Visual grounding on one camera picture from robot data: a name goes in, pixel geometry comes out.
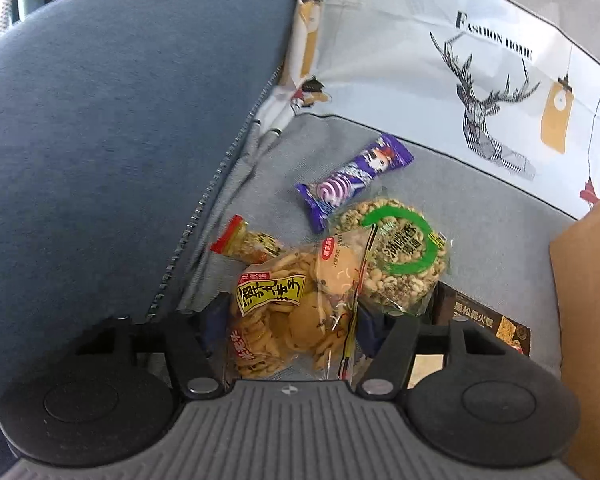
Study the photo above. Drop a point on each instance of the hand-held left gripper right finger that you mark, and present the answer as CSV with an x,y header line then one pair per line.
x,y
367,335

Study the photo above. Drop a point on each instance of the purple lollipop packet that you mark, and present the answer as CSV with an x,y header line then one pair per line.
x,y
355,175

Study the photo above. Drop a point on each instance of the blue sofa cushion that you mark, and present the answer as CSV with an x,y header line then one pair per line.
x,y
105,135

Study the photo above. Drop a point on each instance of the gold red-ended snack bar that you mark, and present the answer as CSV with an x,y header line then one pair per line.
x,y
252,246

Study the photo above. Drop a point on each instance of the clear biscuit packet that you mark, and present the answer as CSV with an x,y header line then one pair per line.
x,y
280,310

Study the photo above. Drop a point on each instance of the black snack box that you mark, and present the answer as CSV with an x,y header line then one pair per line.
x,y
470,310

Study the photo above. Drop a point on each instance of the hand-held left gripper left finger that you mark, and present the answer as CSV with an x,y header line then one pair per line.
x,y
216,327

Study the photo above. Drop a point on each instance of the brown cardboard box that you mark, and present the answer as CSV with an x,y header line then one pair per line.
x,y
595,285

